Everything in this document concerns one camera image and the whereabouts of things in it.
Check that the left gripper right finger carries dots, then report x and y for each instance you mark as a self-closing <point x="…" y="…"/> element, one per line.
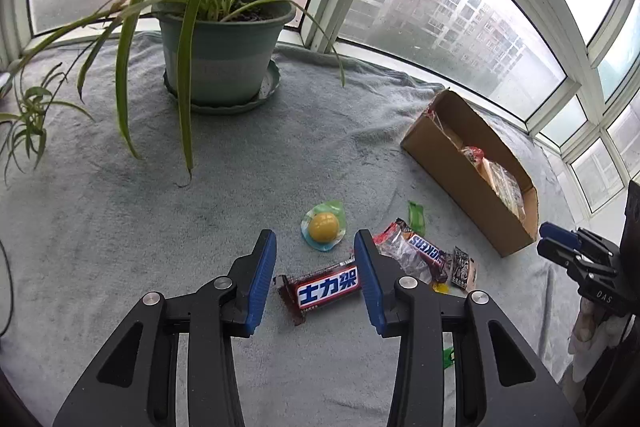
<point x="500" y="381"/>

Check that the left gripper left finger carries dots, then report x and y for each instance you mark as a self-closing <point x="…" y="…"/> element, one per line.
<point x="131" y="381"/>

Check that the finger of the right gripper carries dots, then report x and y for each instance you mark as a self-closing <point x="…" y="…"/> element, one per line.
<point x="566" y="238"/>
<point x="576" y="262"/>

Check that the dark green candy packet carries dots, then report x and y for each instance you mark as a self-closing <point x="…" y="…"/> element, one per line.
<point x="447" y="357"/>

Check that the dark patterned chocolate packet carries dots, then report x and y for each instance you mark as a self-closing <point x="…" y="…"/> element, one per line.
<point x="463" y="271"/>

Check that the yellow candy packet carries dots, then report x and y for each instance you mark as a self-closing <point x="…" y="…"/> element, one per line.
<point x="441" y="288"/>

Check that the Chinese label Snickers bar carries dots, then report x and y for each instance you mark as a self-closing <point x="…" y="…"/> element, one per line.
<point x="317" y="289"/>

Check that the yellow jelly cup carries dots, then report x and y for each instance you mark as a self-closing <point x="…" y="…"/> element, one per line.
<point x="324" y="226"/>

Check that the white gloved right hand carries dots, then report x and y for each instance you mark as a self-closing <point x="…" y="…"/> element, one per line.
<point x="592" y="334"/>

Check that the wrapped yellow bread loaf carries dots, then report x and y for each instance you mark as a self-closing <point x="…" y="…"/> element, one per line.
<point x="505" y="186"/>

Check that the red green jelly cup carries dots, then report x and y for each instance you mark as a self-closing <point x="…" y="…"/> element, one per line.
<point x="473" y="154"/>

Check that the brown cardboard box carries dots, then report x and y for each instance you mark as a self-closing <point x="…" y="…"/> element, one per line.
<point x="435" y="140"/>

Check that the English label Snickers bar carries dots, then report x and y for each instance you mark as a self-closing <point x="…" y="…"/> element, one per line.
<point x="433" y="255"/>

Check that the light green wafer packet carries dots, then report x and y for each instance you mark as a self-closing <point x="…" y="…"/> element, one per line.
<point x="416" y="218"/>

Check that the clear red dried fruit bag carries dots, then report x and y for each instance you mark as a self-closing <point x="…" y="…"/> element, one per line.
<point x="392" y="243"/>

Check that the grey fleece blanket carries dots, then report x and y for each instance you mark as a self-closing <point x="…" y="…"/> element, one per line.
<point x="102" y="220"/>

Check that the small spider plant offshoot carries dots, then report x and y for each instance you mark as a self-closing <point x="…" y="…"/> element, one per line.
<point x="24" y="131"/>

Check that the green pot saucer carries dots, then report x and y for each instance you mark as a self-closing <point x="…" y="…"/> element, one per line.
<point x="227" y="87"/>

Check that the green plastic plant pot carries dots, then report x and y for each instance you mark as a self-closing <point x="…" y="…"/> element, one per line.
<point x="253" y="33"/>

